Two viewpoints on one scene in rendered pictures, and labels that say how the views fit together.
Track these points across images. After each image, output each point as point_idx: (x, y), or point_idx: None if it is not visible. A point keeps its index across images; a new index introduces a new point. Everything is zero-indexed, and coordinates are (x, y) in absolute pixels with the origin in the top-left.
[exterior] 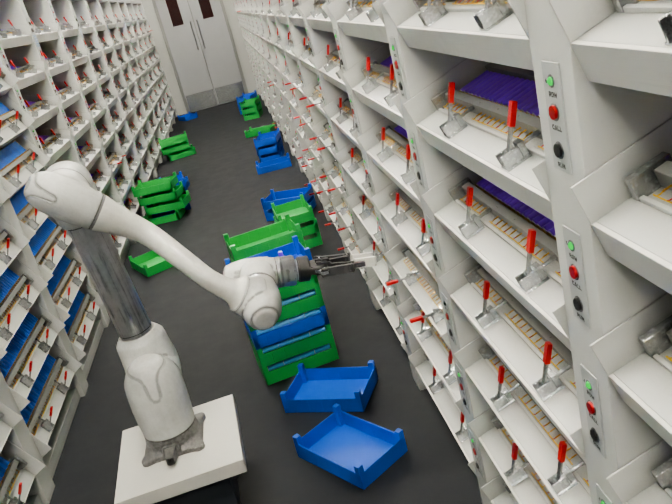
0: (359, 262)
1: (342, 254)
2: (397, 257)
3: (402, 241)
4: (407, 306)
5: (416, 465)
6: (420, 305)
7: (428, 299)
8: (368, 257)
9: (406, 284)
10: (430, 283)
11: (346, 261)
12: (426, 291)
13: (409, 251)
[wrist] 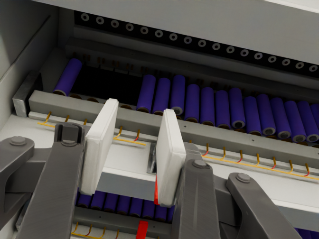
0: (201, 157)
1: (16, 152)
2: (0, 119)
3: (11, 68)
4: (4, 237)
5: None
6: (291, 206)
7: (284, 183)
8: (175, 121)
9: (150, 177)
10: (268, 146)
11: (192, 182)
12: (264, 168)
13: (48, 93)
